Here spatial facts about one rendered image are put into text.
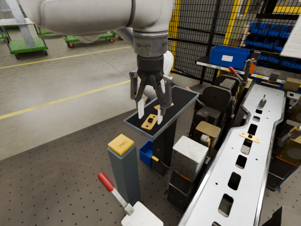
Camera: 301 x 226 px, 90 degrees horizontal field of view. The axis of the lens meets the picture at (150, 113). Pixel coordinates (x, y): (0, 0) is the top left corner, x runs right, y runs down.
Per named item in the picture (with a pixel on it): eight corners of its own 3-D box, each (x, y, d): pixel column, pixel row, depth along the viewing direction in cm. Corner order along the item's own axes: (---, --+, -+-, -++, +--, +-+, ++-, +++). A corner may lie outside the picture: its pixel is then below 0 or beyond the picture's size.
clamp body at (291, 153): (280, 196, 79) (327, 154, 58) (255, 182, 85) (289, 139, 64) (281, 186, 83) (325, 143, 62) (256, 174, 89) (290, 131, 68)
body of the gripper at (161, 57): (130, 55, 40) (132, 86, 45) (159, 59, 37) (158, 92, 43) (142, 48, 45) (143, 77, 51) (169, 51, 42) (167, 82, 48)
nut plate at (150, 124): (150, 130, 52) (150, 128, 51) (140, 127, 53) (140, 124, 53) (159, 116, 58) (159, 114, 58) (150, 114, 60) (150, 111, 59)
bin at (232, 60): (242, 69, 133) (248, 54, 125) (208, 63, 146) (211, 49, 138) (244, 63, 144) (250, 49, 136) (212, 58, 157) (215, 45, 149)
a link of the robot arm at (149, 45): (160, 34, 33) (159, 61, 36) (173, 28, 39) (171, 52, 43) (125, 31, 36) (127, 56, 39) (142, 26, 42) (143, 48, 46)
